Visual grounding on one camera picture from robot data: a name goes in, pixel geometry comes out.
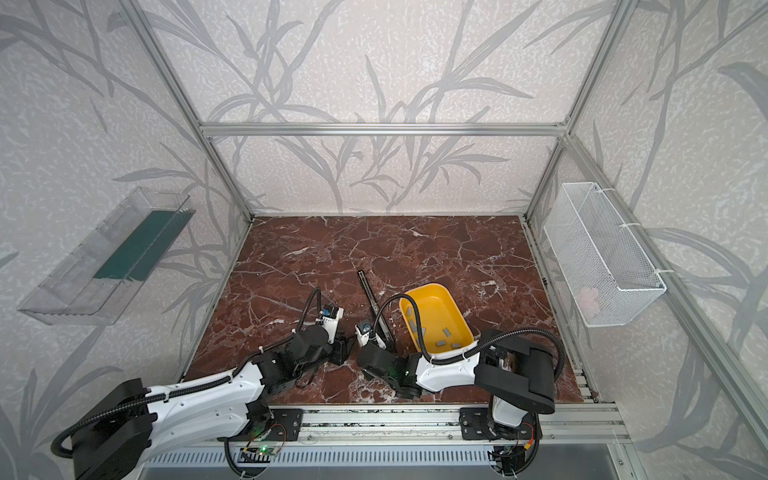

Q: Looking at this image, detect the black stapler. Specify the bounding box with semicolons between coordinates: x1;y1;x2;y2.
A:
357;270;396;353

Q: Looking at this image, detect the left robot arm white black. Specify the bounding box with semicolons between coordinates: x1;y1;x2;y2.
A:
51;325;351;479

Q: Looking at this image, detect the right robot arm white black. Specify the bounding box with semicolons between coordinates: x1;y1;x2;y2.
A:
358;328;566;428

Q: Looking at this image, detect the yellow plastic tray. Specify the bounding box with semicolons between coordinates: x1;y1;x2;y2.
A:
406;283;474;355

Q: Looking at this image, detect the green circuit board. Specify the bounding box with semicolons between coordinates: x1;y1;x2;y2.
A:
238;445;282;464

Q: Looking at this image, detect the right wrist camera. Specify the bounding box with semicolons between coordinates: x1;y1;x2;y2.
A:
355;320;386;349

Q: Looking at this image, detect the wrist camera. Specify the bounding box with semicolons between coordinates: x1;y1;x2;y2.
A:
316;304;344;344
355;320;386;349

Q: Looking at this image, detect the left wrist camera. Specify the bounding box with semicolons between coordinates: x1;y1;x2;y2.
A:
316;304;344;344

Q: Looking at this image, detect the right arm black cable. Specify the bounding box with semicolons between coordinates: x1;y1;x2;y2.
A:
371;293;566;382

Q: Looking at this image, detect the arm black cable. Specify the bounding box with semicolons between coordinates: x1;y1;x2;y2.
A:
371;293;566;382
50;287;323;460

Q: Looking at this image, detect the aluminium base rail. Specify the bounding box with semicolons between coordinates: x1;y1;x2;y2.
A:
272;403;631;448

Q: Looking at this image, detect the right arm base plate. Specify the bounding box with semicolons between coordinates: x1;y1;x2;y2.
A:
459;404;541;441

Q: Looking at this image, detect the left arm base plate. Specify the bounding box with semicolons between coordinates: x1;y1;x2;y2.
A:
251;408;304;442

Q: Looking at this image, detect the white wire mesh basket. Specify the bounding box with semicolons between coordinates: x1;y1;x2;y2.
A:
544;182;667;328

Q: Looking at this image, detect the aluminium frame crossbar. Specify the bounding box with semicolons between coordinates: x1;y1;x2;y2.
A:
200;122;566;137

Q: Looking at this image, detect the clear plastic wall bin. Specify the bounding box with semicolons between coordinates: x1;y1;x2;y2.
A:
18;187;196;326

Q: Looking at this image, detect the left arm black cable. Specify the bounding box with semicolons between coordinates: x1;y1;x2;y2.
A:
50;287;323;460

